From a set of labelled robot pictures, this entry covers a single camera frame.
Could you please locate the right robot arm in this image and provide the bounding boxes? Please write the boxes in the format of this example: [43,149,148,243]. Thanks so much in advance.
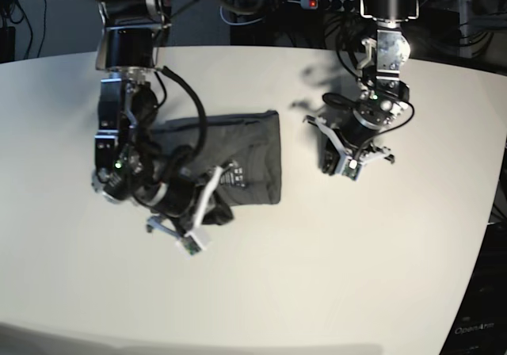
[93,0,234,239]

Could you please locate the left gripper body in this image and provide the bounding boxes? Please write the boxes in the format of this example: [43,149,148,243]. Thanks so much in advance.
[303,111,395,169]

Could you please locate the dark grey T-shirt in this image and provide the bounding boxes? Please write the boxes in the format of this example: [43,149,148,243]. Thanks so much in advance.
[138,111,282,226]

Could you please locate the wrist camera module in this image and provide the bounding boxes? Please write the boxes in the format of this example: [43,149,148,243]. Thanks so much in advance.
[335,156,362,181]
[176,229,211,257]

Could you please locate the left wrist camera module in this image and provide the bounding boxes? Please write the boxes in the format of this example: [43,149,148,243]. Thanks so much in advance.
[335,156,362,181]

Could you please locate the aluminium frame profile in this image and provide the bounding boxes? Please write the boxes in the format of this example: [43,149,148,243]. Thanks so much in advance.
[455,0,507,59]

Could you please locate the black OpenArm base box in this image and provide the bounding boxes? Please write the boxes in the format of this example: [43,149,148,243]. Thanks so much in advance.
[440,223,506,354]

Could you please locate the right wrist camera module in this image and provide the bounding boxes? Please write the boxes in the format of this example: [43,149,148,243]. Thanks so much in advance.
[176,229,211,257]

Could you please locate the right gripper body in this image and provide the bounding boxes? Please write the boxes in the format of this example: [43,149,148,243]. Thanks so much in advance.
[145,171,212,239]

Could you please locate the white cable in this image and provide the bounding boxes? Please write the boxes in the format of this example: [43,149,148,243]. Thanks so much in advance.
[218,0,264,26]

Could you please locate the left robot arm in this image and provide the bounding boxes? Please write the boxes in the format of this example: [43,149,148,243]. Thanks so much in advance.
[306,0,419,181]

